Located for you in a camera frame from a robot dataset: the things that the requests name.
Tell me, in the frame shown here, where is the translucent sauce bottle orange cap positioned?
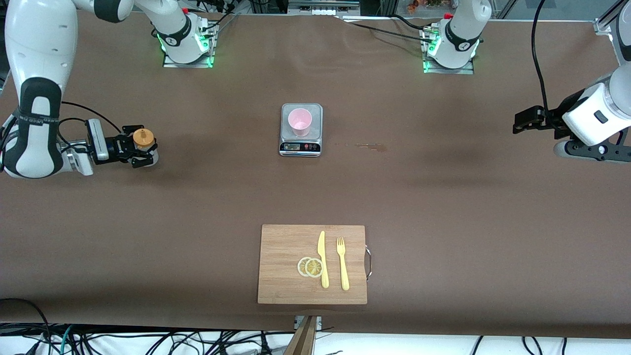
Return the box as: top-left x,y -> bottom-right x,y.
132,128 -> 160,167

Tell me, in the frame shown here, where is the pink plastic cup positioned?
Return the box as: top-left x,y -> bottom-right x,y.
288,108 -> 313,138

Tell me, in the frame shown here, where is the brown table cover sheet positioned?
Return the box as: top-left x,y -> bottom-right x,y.
0,9 -> 631,341

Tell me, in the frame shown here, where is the silver digital kitchen scale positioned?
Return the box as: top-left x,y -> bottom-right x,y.
279,103 -> 324,157

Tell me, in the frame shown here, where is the bamboo cutting board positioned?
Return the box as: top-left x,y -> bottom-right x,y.
257,224 -> 368,305

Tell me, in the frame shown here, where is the yellow plastic knife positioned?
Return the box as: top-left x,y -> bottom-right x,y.
317,230 -> 330,289

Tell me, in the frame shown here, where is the yellow plastic fork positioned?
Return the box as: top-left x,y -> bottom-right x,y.
336,237 -> 350,291

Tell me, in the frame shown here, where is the white power strip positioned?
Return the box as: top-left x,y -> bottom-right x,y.
288,0 -> 360,16

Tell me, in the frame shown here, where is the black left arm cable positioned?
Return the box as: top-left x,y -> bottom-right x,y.
531,0 -> 550,113

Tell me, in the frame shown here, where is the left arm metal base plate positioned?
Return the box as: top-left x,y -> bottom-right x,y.
423,25 -> 475,75

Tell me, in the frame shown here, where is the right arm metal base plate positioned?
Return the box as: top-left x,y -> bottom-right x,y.
163,17 -> 218,69

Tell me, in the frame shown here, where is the black base power cable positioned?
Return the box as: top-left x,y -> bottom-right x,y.
340,14 -> 434,45

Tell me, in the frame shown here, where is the black looped floor cable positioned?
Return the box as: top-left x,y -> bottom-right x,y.
0,298 -> 52,355

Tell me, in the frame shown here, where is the teal floor cable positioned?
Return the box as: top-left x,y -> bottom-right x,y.
47,324 -> 74,355

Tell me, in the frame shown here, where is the wooden post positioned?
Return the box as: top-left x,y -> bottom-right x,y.
285,316 -> 317,355

